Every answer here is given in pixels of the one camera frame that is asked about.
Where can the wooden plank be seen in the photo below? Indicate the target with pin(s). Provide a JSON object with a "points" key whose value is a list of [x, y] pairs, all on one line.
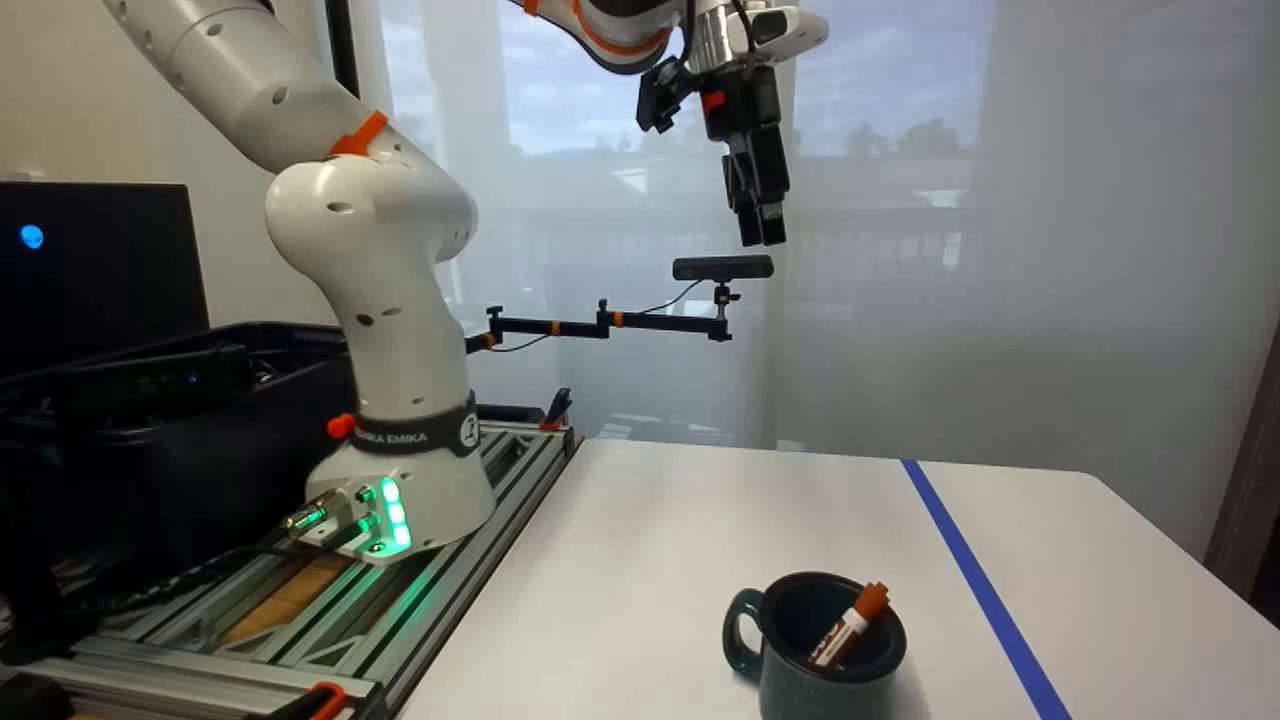
{"points": [[285, 600]]}

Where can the aluminium rail base frame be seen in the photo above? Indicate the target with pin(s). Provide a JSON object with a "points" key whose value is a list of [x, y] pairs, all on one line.
{"points": [[400, 607]]}

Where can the black red clamp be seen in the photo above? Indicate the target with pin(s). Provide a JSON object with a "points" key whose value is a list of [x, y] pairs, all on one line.
{"points": [[559, 410]]}

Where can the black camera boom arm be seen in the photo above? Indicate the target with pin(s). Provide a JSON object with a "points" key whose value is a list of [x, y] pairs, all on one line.
{"points": [[563, 325]]}

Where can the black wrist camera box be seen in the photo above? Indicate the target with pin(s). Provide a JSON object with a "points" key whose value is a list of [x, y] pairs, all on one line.
{"points": [[660, 98]]}

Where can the black computer monitor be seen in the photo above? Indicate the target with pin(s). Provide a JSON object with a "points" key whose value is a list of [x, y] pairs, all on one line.
{"points": [[107, 281]]}

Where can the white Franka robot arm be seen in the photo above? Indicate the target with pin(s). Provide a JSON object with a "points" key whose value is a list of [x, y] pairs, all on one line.
{"points": [[374, 224]]}

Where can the blue tape line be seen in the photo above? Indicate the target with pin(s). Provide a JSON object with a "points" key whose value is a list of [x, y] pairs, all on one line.
{"points": [[980, 584]]}

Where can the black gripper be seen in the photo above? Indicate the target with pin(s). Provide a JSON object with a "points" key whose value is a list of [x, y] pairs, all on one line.
{"points": [[745, 123]]}

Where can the black storage bin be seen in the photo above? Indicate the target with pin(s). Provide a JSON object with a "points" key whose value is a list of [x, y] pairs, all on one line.
{"points": [[200, 455]]}

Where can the red marker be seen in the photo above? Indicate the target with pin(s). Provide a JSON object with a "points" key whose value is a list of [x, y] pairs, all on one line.
{"points": [[853, 622]]}

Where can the white sheer curtain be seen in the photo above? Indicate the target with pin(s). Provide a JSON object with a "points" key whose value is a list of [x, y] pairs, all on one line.
{"points": [[1067, 265]]}

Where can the dark green mug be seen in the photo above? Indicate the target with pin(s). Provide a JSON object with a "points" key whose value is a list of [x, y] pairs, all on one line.
{"points": [[784, 694]]}

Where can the black bar stereo camera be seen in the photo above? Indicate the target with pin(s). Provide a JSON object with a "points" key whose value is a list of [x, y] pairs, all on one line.
{"points": [[723, 265]]}

